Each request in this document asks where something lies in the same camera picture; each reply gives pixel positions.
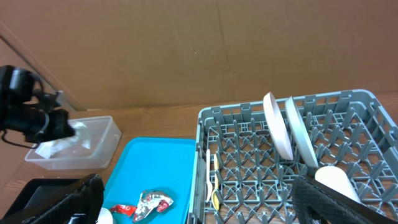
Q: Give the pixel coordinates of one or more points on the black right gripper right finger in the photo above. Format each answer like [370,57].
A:
[314,202]

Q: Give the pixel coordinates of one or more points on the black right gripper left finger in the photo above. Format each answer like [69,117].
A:
[81,202]

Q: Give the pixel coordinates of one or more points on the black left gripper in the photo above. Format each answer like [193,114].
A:
[51,122]

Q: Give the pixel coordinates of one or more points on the grey bowl of rice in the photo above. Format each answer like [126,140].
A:
[105,217]

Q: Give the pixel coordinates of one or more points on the white napkin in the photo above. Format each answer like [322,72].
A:
[77,145]

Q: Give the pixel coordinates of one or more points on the white plastic cup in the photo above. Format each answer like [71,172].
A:
[336,179]

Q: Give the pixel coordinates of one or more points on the red ketchup packet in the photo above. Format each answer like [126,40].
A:
[127,210]

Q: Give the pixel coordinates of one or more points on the silver foil wrapper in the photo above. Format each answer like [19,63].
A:
[149,201]

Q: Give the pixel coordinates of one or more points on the grey round plate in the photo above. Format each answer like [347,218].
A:
[300,133]

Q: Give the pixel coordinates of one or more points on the pink round plate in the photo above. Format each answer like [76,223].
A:
[277,127]

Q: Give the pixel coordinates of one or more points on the yellow plastic spoon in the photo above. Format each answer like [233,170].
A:
[214,198]

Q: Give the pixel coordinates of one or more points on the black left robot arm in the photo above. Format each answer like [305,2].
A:
[27,109]

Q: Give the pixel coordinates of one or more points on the grey dishwasher rack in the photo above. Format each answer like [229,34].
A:
[348,129]

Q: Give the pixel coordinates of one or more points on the clear plastic bin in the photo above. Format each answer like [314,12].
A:
[92,146]

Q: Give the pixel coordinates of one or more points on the black plastic tray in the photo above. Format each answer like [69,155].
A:
[41,193]

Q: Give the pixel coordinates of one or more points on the teal serving tray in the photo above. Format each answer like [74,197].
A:
[149,164]

